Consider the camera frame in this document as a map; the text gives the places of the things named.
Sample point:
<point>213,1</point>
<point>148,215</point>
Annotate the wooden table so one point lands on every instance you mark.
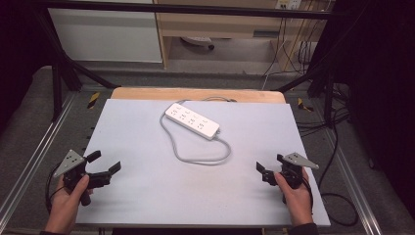
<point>195,94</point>

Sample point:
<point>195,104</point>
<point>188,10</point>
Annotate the white power strip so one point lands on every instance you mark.
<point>192,121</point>

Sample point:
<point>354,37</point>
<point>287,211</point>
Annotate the black metal frame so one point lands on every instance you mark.
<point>182,8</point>

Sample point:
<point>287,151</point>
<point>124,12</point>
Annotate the black curtain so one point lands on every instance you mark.
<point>18,49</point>
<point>378,81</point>

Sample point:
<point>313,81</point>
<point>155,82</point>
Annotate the white wall socket strip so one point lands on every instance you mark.
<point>288,4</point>

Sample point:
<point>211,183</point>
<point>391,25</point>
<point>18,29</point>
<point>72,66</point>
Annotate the white device under desk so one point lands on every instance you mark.
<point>197,40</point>

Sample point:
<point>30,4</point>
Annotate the person's left hand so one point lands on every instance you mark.
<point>65,205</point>

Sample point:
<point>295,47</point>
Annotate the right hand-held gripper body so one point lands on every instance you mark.
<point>293,168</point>

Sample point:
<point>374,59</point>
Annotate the aluminium rail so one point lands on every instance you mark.
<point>36,153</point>
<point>352,176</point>

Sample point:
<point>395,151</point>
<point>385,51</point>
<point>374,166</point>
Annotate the white cabinet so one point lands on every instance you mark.
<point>104,32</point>

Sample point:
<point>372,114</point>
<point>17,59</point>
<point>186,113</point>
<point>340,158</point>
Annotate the yellow black tape marker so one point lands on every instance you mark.
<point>93,100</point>
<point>304,105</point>

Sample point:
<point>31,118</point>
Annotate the person's right hand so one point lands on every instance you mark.
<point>297,202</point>

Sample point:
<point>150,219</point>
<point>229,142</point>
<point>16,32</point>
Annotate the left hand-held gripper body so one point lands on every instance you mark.
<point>69,162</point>

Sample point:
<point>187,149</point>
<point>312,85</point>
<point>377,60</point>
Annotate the light wooden desk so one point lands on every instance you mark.
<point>221,23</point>

